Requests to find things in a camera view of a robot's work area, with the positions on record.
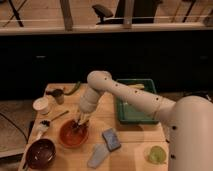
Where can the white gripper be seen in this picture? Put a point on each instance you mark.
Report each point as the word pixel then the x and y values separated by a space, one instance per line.
pixel 87 104

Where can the dark grape bunch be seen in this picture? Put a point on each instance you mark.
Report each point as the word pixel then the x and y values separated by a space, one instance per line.
pixel 77 126

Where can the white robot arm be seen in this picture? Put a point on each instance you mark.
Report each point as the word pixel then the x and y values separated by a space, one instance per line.
pixel 190 119

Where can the red bowl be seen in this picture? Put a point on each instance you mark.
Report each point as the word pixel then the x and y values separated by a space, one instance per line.
pixel 71 136

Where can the dark purple bowl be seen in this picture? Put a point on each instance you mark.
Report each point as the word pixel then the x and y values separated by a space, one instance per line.
pixel 40 154

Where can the wooden stick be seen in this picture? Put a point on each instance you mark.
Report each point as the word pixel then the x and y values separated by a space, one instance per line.
pixel 58 116

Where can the blue sponge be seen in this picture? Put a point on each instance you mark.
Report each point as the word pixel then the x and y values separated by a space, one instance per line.
pixel 111 139

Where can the small metal cup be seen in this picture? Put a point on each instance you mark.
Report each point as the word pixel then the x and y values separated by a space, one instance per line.
pixel 58 95

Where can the pale blue cloth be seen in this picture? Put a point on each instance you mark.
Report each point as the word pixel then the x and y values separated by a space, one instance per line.
pixel 100 153

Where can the green chili pepper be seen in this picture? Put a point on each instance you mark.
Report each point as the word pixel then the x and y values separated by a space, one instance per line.
pixel 73 90

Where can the white brush with black bristles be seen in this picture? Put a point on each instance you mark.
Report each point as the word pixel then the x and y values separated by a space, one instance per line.
pixel 42 127

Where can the white cup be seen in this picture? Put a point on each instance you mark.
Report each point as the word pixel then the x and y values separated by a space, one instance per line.
pixel 41 105

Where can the green plastic tray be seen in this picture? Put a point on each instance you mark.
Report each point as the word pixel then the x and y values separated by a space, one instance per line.
pixel 127 114

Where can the black office chair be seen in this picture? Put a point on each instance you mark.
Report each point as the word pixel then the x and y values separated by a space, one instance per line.
pixel 144 12

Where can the wooden post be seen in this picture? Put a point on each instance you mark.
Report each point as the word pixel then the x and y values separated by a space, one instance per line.
pixel 66 13

